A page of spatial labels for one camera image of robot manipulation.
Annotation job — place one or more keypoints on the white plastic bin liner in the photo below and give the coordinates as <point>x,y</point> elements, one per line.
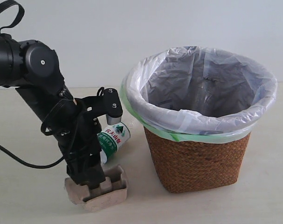
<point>198,94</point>

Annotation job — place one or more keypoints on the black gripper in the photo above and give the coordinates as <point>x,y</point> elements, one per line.
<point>78,142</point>

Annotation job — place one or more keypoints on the woven wicker waste basket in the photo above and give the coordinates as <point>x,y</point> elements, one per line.
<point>189,166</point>

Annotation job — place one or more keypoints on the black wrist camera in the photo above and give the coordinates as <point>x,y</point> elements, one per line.
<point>106,102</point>

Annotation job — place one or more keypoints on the green label water bottle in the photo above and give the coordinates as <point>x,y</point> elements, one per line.
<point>111,139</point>

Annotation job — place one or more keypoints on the grey pulp cardboard tray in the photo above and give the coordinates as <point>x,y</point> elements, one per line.
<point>111,192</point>

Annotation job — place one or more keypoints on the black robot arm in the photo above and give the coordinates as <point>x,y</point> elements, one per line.
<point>32,68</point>

